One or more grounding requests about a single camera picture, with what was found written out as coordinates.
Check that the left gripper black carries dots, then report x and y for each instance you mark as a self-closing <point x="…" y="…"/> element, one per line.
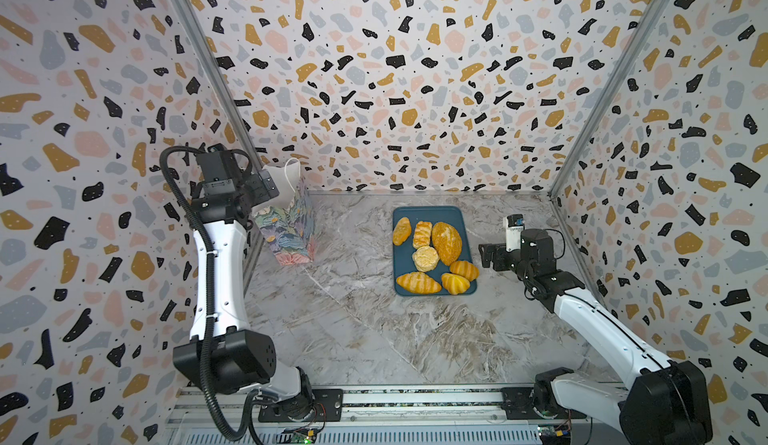
<point x="261" y="192"/>

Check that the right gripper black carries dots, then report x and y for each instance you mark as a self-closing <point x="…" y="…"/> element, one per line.
<point x="499" y="257"/>

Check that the shell shaped bread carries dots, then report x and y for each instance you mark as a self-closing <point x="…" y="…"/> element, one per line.
<point x="455" y="284"/>
<point x="465" y="269"/>

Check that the floral paper bag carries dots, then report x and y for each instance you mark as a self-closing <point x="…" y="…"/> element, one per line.
<point x="287" y="222"/>

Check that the round pale bread bun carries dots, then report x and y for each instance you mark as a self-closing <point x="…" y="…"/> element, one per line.
<point x="425" y="259"/>

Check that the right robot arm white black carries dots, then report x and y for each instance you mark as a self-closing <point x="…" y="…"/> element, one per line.
<point x="660" y="400"/>

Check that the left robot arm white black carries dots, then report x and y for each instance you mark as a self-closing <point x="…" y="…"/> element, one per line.
<point x="224" y="355"/>

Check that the large oval brown bread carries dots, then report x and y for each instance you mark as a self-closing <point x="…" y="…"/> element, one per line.
<point x="447" y="241"/>

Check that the striped glazed bread loaf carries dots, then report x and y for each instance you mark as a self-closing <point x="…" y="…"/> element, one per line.
<point x="422" y="234"/>

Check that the croissant shaped bread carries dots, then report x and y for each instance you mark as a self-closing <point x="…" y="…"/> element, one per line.
<point x="418" y="283"/>

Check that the small oval bread roll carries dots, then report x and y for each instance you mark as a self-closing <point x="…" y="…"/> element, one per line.
<point x="401" y="231"/>

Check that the teal rectangular tray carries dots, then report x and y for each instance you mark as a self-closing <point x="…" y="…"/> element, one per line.
<point x="402" y="255"/>

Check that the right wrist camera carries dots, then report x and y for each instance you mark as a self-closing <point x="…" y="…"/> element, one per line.
<point x="514" y="226"/>

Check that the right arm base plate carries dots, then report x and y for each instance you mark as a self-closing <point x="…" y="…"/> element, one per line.
<point x="518" y="404"/>

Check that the left corner aluminium post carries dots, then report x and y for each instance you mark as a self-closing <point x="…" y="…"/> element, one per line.
<point x="188" y="19"/>

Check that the corner aluminium post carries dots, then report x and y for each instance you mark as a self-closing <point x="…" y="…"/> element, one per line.
<point x="188" y="19"/>
<point x="617" y="77"/>

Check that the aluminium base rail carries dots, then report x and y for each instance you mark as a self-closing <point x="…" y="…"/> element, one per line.
<point x="433" y="414"/>

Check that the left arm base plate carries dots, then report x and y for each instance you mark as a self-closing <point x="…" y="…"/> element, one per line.
<point x="322" y="405"/>

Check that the right corner aluminium post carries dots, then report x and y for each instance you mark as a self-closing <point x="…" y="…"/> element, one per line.
<point x="617" y="77"/>

